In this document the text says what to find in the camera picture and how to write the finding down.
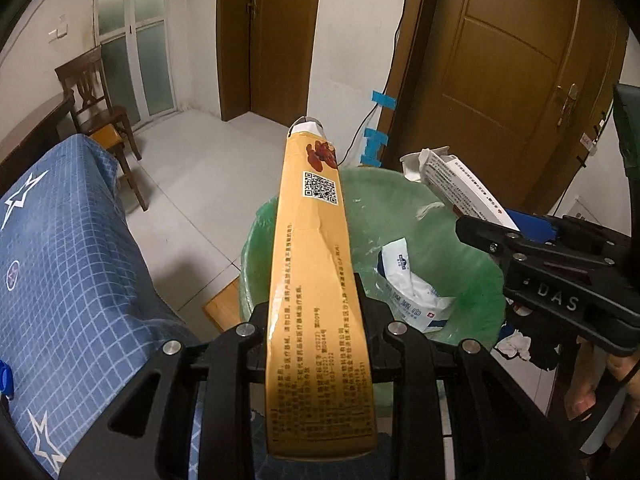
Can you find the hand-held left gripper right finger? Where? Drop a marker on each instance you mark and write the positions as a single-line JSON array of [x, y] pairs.
[[415, 360]]

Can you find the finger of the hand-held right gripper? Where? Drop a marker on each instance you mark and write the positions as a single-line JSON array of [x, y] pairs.
[[492, 240], [537, 227]]

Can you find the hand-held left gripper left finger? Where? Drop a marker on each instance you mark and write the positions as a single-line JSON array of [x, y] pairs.
[[235, 360]]

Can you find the white cardboard medicine box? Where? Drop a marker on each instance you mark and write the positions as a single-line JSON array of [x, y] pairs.
[[465, 190]]

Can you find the long yellow cardboard box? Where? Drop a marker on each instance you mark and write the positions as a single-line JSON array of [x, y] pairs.
[[310, 260]]

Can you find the green bag lined trash bin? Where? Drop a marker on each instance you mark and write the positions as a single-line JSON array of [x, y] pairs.
[[370, 210]]

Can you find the person's right hand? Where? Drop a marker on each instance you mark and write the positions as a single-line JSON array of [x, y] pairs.
[[585, 390]]

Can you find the small wooden board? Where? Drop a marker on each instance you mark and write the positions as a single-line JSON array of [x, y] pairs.
[[222, 305]]

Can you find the white plastic packet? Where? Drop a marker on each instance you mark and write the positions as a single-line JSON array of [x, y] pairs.
[[415, 290]]

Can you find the white cloth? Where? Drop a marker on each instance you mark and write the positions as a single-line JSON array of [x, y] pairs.
[[512, 346]]

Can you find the blue tape piece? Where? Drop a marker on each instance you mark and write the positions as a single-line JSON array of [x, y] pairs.
[[375, 147], [384, 99]]

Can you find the brown panelled wooden door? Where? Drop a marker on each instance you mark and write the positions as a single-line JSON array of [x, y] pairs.
[[500, 60]]

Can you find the blue checked cloth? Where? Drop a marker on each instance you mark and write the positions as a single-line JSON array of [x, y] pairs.
[[75, 260]]

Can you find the small blue plastic object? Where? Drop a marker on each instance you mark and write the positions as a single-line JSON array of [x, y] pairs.
[[4, 380]]

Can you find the dark wooden table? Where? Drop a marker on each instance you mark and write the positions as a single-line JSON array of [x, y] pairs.
[[35, 125]]

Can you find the frosted glass door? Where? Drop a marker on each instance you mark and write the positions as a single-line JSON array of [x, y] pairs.
[[150, 60]]

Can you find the wooden chair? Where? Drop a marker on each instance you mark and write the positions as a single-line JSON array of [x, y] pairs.
[[85, 80]]

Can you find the white wall switch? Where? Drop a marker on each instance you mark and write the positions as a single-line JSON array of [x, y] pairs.
[[59, 32]]

